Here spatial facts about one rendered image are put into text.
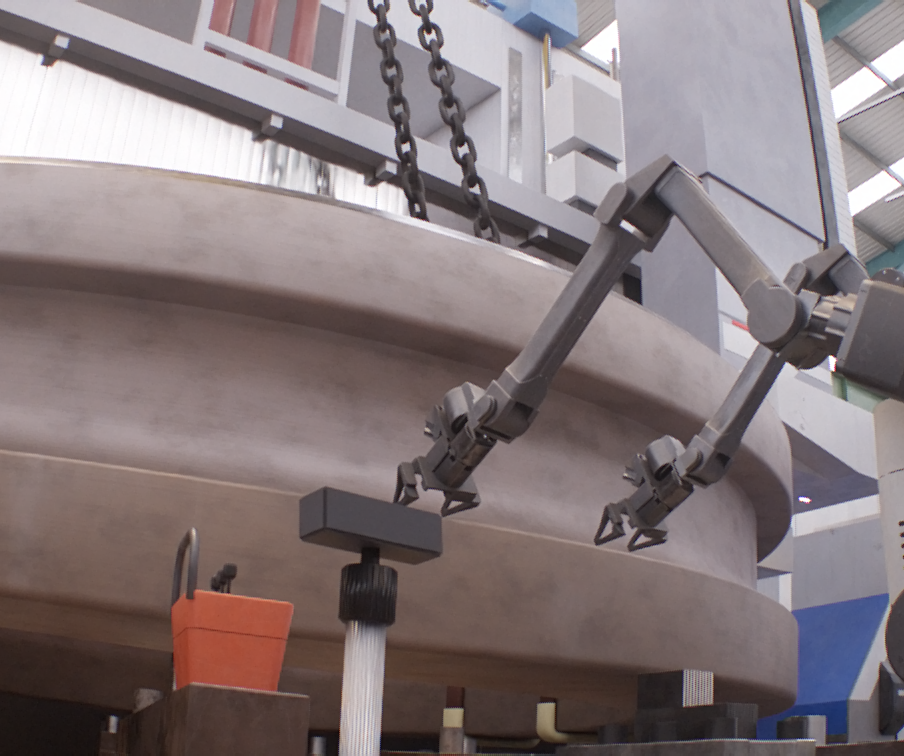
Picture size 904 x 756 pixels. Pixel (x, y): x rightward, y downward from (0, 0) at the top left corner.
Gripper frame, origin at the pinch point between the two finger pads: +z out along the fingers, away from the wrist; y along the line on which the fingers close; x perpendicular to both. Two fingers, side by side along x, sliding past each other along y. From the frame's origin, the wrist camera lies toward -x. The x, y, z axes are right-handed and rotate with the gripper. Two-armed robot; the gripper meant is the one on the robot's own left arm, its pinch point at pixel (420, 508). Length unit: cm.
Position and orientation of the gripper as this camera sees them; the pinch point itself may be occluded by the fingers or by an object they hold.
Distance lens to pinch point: 190.0
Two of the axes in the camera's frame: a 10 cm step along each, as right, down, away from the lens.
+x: 2.7, 7.2, -6.4
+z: -4.9, 6.7, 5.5
